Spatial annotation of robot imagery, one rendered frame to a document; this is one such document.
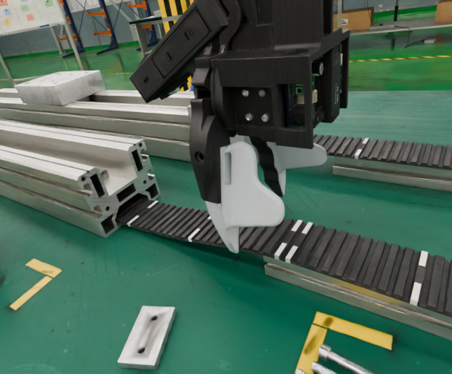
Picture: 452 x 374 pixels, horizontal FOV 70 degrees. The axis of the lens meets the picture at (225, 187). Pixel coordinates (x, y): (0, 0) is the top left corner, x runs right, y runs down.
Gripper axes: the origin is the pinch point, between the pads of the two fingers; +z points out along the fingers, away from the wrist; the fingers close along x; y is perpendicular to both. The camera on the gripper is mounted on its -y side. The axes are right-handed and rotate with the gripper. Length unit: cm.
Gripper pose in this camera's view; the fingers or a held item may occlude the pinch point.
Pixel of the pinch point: (251, 210)
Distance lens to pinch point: 29.5
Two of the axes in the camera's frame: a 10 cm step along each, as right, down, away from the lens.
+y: 8.2, 1.7, -5.4
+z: 1.6, 8.4, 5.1
